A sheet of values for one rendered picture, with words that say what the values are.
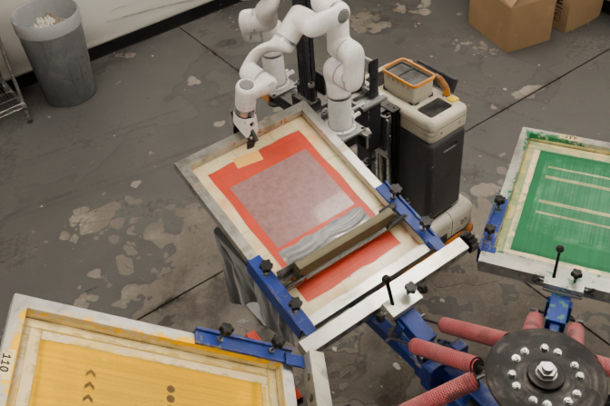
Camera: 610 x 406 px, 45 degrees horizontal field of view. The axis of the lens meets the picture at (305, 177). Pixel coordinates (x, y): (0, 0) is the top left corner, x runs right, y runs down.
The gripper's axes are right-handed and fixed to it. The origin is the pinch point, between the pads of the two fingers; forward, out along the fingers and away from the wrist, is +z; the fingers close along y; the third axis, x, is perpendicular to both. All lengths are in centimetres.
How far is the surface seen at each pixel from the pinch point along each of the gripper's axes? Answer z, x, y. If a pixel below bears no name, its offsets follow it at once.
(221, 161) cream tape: 1.0, 12.5, -4.3
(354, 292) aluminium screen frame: -1, 7, -75
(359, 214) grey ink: 1, -16, -51
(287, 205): 1.4, 3.7, -33.4
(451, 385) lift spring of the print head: -30, 16, -120
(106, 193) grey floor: 163, 15, 119
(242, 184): 1.2, 11.9, -17.3
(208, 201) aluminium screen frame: -2.1, 27.4, -18.9
